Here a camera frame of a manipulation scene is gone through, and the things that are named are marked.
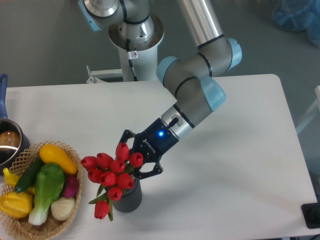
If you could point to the red tulip bouquet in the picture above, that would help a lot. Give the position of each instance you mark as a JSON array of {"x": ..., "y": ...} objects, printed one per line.
[{"x": 114, "y": 175}]

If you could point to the green bok choy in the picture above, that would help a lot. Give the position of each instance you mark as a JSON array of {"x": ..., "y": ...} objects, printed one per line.
[{"x": 49, "y": 184}]

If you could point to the purple red radish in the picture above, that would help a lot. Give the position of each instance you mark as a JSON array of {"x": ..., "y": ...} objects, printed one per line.
[{"x": 71, "y": 186}]

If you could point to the white garlic bulb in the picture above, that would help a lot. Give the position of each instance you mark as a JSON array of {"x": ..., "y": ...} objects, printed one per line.
[{"x": 61, "y": 209}]

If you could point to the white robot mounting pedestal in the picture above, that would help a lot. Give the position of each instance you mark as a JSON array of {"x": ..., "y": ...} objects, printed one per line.
[{"x": 137, "y": 46}]

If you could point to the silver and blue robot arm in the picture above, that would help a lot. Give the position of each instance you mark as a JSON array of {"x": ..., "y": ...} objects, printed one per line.
[{"x": 191, "y": 82}]

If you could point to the blue saucepan with handle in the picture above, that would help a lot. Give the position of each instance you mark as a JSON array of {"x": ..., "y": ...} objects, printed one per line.
[{"x": 12, "y": 139}]

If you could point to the woven wicker basket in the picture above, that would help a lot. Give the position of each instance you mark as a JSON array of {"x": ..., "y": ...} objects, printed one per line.
[{"x": 20, "y": 228}]

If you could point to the small yellow pumpkin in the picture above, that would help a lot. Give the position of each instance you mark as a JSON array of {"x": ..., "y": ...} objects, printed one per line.
[{"x": 16, "y": 205}]

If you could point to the dark grey ribbed vase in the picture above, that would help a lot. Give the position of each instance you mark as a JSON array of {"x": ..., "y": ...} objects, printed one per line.
[{"x": 131, "y": 200}]

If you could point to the green cucumber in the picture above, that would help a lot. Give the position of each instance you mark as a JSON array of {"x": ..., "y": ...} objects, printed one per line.
[{"x": 28, "y": 177}]

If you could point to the metal table clamp bracket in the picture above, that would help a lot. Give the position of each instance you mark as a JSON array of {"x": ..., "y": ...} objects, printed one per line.
[{"x": 100, "y": 76}]

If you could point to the white frame at right edge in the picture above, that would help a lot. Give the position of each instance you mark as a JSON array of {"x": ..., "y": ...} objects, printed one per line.
[{"x": 310, "y": 113}]

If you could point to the blue plastic bag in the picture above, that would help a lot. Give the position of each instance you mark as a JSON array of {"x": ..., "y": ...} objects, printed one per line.
[{"x": 299, "y": 16}]

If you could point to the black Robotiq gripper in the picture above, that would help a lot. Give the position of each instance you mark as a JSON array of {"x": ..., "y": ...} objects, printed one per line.
[{"x": 152, "y": 143}]

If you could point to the yellow squash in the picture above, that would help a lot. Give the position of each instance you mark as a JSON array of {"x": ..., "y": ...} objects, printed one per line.
[{"x": 50, "y": 154}]

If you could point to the yellow banana pepper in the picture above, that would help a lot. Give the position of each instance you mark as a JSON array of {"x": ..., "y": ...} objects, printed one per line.
[{"x": 11, "y": 179}]

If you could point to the black device at table edge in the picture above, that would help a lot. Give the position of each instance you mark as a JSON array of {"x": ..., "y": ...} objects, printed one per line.
[{"x": 311, "y": 214}]

